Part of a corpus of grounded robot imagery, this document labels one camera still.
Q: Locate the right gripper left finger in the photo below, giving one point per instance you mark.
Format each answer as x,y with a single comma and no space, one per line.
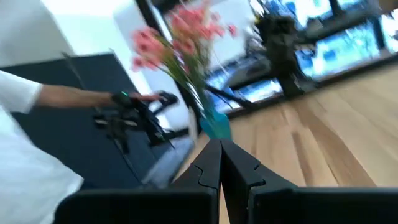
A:
186,205

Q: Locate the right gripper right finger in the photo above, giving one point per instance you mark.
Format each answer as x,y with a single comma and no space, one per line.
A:
280,205

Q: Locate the pink artificial flower bunch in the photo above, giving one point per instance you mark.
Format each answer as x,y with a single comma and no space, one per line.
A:
192,21
147,46
189,62

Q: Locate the person's forearm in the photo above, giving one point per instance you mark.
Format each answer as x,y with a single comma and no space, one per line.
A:
74,97

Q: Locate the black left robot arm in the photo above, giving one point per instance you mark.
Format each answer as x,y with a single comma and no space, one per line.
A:
280,46

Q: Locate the blue glass vase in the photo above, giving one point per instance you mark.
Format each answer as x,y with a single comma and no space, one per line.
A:
217,126

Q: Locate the person's hand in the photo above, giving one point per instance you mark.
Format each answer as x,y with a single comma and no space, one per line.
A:
146,97

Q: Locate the dark grey desk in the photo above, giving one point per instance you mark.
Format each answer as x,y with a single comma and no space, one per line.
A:
62,140

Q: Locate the person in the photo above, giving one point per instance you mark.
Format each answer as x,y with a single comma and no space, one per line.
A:
25,174

